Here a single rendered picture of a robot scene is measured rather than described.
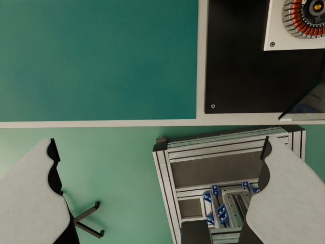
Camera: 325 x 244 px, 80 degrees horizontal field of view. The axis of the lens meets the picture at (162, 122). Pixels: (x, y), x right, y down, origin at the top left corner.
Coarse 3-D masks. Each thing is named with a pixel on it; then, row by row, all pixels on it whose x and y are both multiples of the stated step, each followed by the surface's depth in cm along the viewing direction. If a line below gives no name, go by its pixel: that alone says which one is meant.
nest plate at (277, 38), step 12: (276, 0) 39; (276, 12) 40; (276, 24) 40; (276, 36) 41; (288, 36) 41; (324, 36) 41; (264, 48) 43; (276, 48) 42; (288, 48) 42; (300, 48) 42; (312, 48) 42
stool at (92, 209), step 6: (60, 192) 155; (96, 204) 155; (90, 210) 154; (72, 216) 159; (78, 216) 157; (84, 216) 156; (78, 222) 161; (84, 228) 161; (90, 228) 163; (96, 234) 162; (102, 234) 165
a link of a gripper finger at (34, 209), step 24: (48, 144) 11; (24, 168) 9; (48, 168) 9; (0, 192) 8; (24, 192) 8; (48, 192) 8; (0, 216) 7; (24, 216) 7; (48, 216) 7; (0, 240) 6; (24, 240) 6; (48, 240) 6; (72, 240) 7
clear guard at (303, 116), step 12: (324, 60) 17; (324, 72) 17; (312, 84) 18; (324, 84) 17; (300, 96) 20; (312, 96) 19; (324, 96) 19; (288, 108) 22; (300, 108) 21; (312, 108) 21; (324, 108) 21; (288, 120) 24; (300, 120) 24; (312, 120) 24; (324, 120) 24
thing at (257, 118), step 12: (204, 0) 43; (204, 12) 44; (204, 24) 44; (204, 36) 45; (204, 48) 46; (204, 60) 47; (204, 72) 48; (204, 84) 49; (120, 120) 54; (132, 120) 53; (144, 120) 53; (156, 120) 53; (168, 120) 53; (180, 120) 52; (192, 120) 52; (204, 120) 52; (216, 120) 52; (228, 120) 52; (240, 120) 51; (252, 120) 51; (264, 120) 51; (276, 120) 51
